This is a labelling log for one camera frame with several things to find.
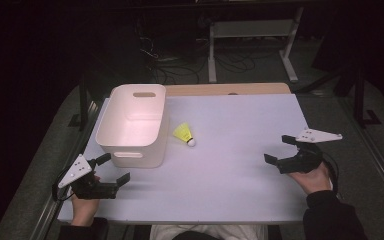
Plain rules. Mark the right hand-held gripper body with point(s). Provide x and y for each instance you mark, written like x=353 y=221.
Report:
x=305 y=160

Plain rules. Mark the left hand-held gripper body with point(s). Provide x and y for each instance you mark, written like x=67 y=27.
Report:
x=80 y=168

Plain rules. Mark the white plastic storage bin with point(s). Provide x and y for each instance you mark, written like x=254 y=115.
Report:
x=135 y=130

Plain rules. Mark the yellow shuttlecock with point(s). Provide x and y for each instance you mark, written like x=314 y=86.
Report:
x=184 y=132

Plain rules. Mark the person's right hand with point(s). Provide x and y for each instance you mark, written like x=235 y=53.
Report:
x=315 y=181

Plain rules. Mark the person's left hand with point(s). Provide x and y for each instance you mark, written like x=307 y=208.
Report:
x=84 y=210

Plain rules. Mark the black metal stand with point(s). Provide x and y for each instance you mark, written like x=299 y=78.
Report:
x=360 y=100
x=84 y=100

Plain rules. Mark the person's light clothing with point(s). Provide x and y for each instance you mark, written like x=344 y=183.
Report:
x=210 y=230

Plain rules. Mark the white metal stand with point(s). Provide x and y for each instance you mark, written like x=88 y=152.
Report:
x=253 y=28

